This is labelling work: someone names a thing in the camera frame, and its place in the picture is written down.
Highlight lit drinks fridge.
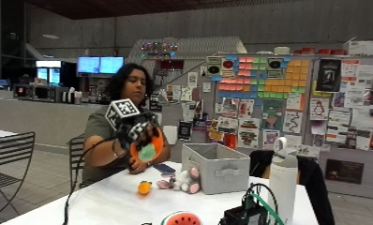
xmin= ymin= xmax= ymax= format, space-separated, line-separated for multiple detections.
xmin=34 ymin=59 xmax=65 ymax=87

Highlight grey fabric storage bin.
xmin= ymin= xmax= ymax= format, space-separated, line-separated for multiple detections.
xmin=181 ymin=142 xmax=251 ymax=196

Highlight grey notice board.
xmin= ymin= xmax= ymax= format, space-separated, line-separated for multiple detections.
xmin=199 ymin=53 xmax=373 ymax=201

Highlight white pink plush bunny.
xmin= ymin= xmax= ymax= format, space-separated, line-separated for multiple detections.
xmin=155 ymin=167 xmax=202 ymax=195

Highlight black poster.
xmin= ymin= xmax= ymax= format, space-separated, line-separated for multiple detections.
xmin=314 ymin=58 xmax=343 ymax=94

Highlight orange round plush toy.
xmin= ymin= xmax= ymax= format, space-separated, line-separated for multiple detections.
xmin=129 ymin=126 xmax=166 ymax=163

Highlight counter coffee machines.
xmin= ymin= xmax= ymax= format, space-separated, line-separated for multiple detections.
xmin=11 ymin=83 xmax=70 ymax=103

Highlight small orange fruit toy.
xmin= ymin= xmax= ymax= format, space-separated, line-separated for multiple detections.
xmin=137 ymin=180 xmax=153 ymax=196

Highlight grey service counter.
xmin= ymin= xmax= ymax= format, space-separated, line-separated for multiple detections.
xmin=0 ymin=96 xmax=107 ymax=148

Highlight row of red containers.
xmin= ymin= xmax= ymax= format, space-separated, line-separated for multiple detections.
xmin=292 ymin=47 xmax=347 ymax=56

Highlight black electronics box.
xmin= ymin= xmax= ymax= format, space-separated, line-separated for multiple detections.
xmin=218 ymin=201 xmax=270 ymax=225

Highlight the person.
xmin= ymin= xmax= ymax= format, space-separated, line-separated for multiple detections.
xmin=79 ymin=62 xmax=171 ymax=188

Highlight white water bottle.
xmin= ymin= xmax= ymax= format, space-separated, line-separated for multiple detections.
xmin=266 ymin=136 xmax=299 ymax=225

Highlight green cable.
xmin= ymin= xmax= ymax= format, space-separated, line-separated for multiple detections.
xmin=248 ymin=192 xmax=284 ymax=225

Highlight watermelon slice plush toy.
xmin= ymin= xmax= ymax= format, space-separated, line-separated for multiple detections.
xmin=159 ymin=210 xmax=204 ymax=225

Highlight black glove cable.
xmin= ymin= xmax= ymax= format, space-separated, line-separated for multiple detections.
xmin=62 ymin=135 xmax=121 ymax=225

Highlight black looped cable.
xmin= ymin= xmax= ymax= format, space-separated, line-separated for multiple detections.
xmin=239 ymin=182 xmax=279 ymax=219

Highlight cluster of coloured sticky notes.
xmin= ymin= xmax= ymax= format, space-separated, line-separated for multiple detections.
xmin=210 ymin=54 xmax=310 ymax=100

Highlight white marker cube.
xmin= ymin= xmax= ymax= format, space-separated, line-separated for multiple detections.
xmin=105 ymin=97 xmax=142 ymax=129

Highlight blue wall monitor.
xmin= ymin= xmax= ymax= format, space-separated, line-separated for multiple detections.
xmin=99 ymin=55 xmax=126 ymax=75
xmin=75 ymin=55 xmax=102 ymax=75

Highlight black slatted metal chair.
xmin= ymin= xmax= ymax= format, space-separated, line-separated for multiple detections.
xmin=0 ymin=130 xmax=37 ymax=221
xmin=67 ymin=133 xmax=87 ymax=192

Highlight dark blue phone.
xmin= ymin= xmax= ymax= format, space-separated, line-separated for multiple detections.
xmin=151 ymin=162 xmax=178 ymax=176

